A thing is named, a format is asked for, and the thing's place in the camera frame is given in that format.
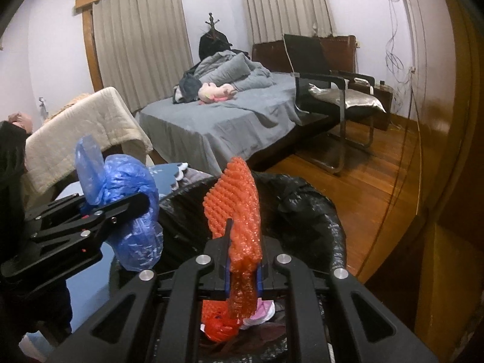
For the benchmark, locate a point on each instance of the grey duvet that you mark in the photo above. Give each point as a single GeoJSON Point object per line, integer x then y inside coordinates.
{"type": "Point", "coordinates": [234, 68]}

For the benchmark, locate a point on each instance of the pink plush toy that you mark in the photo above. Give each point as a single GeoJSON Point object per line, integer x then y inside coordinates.
{"type": "Point", "coordinates": [211, 90]}

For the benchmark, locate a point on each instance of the wooden headboard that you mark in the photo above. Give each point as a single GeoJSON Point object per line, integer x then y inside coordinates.
{"type": "Point", "coordinates": [340, 53]}

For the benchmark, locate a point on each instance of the narrow beige curtain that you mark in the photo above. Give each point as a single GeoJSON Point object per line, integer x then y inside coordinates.
{"type": "Point", "coordinates": [287, 7]}

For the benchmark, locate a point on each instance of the pink sock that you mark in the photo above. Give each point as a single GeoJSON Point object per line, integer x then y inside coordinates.
{"type": "Point", "coordinates": [264, 309]}

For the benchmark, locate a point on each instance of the bin with black liner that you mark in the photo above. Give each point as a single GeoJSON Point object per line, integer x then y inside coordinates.
{"type": "Point", "coordinates": [302, 211]}

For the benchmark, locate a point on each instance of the glossy wooden wardrobe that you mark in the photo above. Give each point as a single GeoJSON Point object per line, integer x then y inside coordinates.
{"type": "Point", "coordinates": [453, 158]}

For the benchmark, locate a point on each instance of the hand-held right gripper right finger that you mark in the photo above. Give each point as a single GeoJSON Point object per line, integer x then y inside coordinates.
{"type": "Point", "coordinates": [259, 279]}

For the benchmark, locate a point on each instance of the blue plastic bag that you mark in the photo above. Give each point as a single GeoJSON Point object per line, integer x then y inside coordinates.
{"type": "Point", "coordinates": [128, 181]}

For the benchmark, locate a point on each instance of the wooden coat rack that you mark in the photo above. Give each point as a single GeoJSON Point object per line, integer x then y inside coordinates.
{"type": "Point", "coordinates": [211, 22]}

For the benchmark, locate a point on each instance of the wooden window frame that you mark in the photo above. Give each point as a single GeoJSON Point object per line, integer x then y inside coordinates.
{"type": "Point", "coordinates": [92, 56]}

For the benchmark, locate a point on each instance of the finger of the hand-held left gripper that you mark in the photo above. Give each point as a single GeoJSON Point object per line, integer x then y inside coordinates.
{"type": "Point", "coordinates": [124, 206]}
{"type": "Point", "coordinates": [56, 208]}

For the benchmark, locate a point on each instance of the black metal chair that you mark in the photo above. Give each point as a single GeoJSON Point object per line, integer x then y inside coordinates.
{"type": "Point", "coordinates": [306, 56]}

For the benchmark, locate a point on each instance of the silver cushion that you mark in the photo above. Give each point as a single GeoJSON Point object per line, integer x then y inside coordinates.
{"type": "Point", "coordinates": [351, 100]}

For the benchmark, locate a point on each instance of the wide beige curtain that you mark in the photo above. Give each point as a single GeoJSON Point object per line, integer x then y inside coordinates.
{"type": "Point", "coordinates": [143, 45]}

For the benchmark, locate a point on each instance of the red plastic bag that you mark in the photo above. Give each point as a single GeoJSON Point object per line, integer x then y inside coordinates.
{"type": "Point", "coordinates": [221, 331]}

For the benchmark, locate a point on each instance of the brown bedside cabinet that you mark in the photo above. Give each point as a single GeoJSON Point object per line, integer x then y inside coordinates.
{"type": "Point", "coordinates": [382, 109]}

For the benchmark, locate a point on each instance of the beige striped blanket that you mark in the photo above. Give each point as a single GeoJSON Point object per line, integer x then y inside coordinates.
{"type": "Point", "coordinates": [75, 143]}

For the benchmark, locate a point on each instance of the bed with grey sheet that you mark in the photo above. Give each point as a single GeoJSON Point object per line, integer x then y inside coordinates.
{"type": "Point", "coordinates": [211, 128]}

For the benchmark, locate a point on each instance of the orange bubble wrap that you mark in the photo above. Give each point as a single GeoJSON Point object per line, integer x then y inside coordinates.
{"type": "Point", "coordinates": [238, 204]}

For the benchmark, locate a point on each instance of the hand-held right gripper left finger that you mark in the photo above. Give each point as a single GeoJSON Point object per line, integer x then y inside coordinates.
{"type": "Point", "coordinates": [227, 276]}

